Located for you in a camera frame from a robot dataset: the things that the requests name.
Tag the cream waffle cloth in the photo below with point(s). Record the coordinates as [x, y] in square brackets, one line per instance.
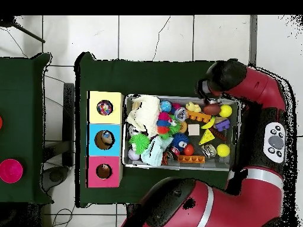
[146, 116]

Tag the red spiky ball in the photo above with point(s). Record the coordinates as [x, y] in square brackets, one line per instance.
[164, 117]

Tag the green spiky ball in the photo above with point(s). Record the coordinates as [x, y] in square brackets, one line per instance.
[139, 144]

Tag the mint waffle cloth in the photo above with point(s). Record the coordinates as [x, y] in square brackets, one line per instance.
[154, 151]

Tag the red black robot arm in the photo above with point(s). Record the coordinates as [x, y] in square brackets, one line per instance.
[255, 142]

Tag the shallow clear mesh bin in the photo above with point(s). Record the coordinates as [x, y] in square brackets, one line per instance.
[130, 164]

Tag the wooden box with three holes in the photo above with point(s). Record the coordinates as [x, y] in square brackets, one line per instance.
[104, 161]

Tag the blue globe ball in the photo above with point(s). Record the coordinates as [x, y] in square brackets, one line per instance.
[165, 106]

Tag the blue spiky ball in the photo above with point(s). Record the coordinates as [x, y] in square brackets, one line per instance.
[180, 141]

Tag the plain wooden block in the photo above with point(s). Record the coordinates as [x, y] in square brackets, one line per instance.
[193, 129]

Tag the yellow rubber toy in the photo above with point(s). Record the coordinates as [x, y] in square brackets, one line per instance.
[193, 107]

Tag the orange toy brick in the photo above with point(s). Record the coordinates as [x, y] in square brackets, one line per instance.
[191, 159]
[199, 116]

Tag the yellow toy wedge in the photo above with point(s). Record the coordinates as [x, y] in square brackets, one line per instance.
[207, 138]

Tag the crushed silver drink can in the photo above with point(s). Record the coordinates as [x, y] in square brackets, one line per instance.
[209, 151]

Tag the brown toy football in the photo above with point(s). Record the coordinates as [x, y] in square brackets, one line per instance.
[212, 109]

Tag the purple toy block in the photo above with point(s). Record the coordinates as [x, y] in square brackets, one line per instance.
[221, 125]

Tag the yellow ball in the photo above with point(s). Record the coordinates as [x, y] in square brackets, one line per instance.
[223, 150]
[226, 110]

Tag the grey round base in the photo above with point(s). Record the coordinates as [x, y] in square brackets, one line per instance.
[56, 178]

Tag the green cloth side table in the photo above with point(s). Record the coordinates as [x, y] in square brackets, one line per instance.
[21, 94]

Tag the pink round disc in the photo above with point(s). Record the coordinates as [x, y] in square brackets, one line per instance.
[10, 171]

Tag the black stand pole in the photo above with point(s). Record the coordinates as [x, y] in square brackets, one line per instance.
[5, 21]

